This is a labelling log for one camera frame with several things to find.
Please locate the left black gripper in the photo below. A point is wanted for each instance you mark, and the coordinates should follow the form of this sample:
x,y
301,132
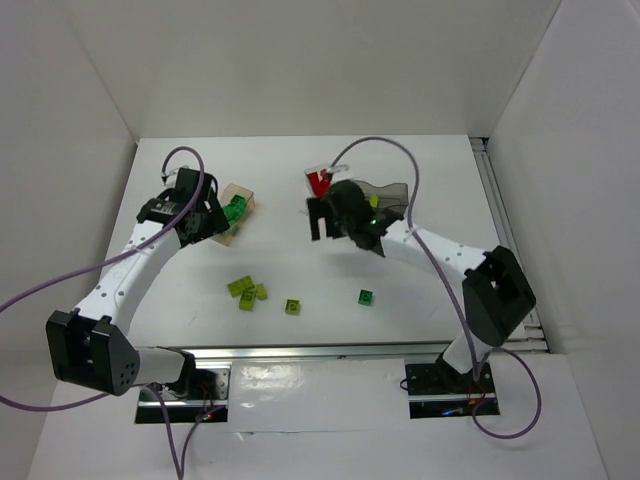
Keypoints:
x,y
216,220

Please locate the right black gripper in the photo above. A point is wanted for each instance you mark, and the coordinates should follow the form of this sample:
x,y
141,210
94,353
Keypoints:
x,y
322,212

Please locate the green small lego brick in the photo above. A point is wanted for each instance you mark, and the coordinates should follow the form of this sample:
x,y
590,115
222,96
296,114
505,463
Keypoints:
x,y
235,209

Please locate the lime long lego brick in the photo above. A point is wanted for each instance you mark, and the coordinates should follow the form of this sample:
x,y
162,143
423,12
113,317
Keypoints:
x,y
237,287

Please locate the lime square lego brick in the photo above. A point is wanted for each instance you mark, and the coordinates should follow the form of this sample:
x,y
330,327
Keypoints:
x,y
247,300

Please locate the lime small lego brick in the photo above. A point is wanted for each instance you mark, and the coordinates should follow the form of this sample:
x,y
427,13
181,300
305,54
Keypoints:
x,y
261,292

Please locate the red lego brick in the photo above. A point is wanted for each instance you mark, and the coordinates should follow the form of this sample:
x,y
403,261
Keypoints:
x,y
319,182

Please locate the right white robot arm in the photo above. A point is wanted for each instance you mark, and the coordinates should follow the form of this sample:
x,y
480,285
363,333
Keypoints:
x,y
490,291

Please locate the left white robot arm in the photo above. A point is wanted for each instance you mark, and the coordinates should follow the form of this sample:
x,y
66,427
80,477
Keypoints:
x,y
88,345

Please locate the clear plastic container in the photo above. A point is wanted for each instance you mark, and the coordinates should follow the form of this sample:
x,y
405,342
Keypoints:
x,y
335,178

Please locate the tan translucent container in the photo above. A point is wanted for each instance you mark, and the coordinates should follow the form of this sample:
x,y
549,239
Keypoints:
x,y
228,236

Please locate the smoky grey plastic container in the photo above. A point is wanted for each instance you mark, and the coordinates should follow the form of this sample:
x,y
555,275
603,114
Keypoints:
x,y
394,196

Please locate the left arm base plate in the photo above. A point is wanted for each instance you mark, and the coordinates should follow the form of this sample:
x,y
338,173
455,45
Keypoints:
x,y
206,401

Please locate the aluminium rail front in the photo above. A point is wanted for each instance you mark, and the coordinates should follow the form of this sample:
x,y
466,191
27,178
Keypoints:
x,y
300,353

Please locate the aluminium rail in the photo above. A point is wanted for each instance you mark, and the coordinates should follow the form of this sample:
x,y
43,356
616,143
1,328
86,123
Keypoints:
x,y
533,337
300,353

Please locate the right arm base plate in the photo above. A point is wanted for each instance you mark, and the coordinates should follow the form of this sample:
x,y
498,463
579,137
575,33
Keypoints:
x,y
429,397

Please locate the aluminium rail right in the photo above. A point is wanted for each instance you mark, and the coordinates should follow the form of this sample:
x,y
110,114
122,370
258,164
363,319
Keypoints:
x,y
533,337

